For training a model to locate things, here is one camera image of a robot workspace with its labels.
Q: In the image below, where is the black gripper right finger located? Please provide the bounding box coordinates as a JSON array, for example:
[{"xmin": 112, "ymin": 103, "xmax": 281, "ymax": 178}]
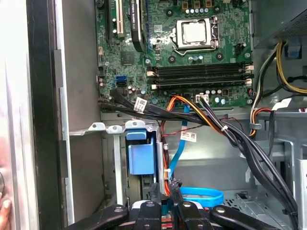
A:
[{"xmin": 168, "ymin": 178, "xmax": 279, "ymax": 230}]

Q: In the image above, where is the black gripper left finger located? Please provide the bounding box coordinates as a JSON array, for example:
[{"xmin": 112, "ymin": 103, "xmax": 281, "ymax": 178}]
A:
[{"xmin": 63, "ymin": 183, "xmax": 162, "ymax": 230}]

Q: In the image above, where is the blue data wire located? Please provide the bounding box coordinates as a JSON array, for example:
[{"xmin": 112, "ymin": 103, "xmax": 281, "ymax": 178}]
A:
[{"xmin": 167, "ymin": 102, "xmax": 225, "ymax": 208}]

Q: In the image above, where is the hard disk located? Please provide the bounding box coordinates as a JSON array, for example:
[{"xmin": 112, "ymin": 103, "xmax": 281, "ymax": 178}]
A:
[{"xmin": 125, "ymin": 128, "xmax": 159, "ymax": 207}]

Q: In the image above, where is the orange red power wire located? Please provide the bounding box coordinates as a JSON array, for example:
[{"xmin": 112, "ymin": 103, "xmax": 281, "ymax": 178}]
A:
[{"xmin": 159, "ymin": 94, "xmax": 227, "ymax": 199}]

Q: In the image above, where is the metal disk bay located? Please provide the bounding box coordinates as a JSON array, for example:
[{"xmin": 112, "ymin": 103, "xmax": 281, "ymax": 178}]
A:
[{"xmin": 87, "ymin": 119, "xmax": 170, "ymax": 207}]

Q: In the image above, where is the person's hand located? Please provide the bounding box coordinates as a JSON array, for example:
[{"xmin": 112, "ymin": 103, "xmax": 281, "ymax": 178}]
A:
[{"xmin": 0, "ymin": 193, "xmax": 12, "ymax": 230}]

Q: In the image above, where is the black PC case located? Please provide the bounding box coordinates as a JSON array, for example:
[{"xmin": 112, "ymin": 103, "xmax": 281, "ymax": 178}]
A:
[{"xmin": 25, "ymin": 0, "xmax": 307, "ymax": 230}]

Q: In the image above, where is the metal socket cover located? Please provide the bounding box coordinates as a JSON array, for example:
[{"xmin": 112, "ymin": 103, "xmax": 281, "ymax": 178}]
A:
[{"xmin": 176, "ymin": 18, "xmax": 219, "ymax": 50}]

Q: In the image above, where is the silver CPU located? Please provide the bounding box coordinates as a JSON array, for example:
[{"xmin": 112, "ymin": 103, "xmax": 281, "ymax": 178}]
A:
[{"xmin": 181, "ymin": 21, "xmax": 208, "ymax": 46}]

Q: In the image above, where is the CPU socket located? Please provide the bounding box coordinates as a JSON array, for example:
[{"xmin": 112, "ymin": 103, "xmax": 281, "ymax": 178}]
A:
[{"xmin": 171, "ymin": 14, "xmax": 221, "ymax": 58}]

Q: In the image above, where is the green motherboard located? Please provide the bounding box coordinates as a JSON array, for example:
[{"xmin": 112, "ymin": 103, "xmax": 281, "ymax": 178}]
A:
[{"xmin": 94, "ymin": 0, "xmax": 255, "ymax": 112}]

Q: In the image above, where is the black graphics card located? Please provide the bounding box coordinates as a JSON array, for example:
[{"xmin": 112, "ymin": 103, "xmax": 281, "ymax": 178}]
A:
[{"xmin": 129, "ymin": 0, "xmax": 147, "ymax": 53}]

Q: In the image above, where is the black expansion slot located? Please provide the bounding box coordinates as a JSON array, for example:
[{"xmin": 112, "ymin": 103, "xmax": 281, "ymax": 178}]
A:
[{"xmin": 106, "ymin": 0, "xmax": 114, "ymax": 47}]

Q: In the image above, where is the white expansion slot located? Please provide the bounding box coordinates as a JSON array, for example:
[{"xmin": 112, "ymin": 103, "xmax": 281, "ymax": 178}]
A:
[{"xmin": 116, "ymin": 0, "xmax": 125, "ymax": 41}]

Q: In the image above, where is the grey power supply unit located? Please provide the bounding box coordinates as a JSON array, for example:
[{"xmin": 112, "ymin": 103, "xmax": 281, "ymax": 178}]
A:
[{"xmin": 250, "ymin": 0, "xmax": 307, "ymax": 48}]

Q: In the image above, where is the black cable bundle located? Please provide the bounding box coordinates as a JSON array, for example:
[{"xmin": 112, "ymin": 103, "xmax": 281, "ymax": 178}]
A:
[{"xmin": 97, "ymin": 88, "xmax": 300, "ymax": 230}]

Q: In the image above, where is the red yellow drive wire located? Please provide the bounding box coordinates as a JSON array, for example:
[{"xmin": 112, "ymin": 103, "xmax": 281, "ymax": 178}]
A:
[{"xmin": 248, "ymin": 107, "xmax": 275, "ymax": 137}]

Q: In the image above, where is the wire locking lever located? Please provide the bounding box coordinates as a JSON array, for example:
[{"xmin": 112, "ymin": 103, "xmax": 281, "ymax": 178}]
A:
[{"xmin": 173, "ymin": 46, "xmax": 220, "ymax": 58}]

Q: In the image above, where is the yellow black supply wire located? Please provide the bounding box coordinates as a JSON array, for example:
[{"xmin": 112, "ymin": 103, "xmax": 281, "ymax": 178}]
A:
[{"xmin": 275, "ymin": 42, "xmax": 307, "ymax": 94}]

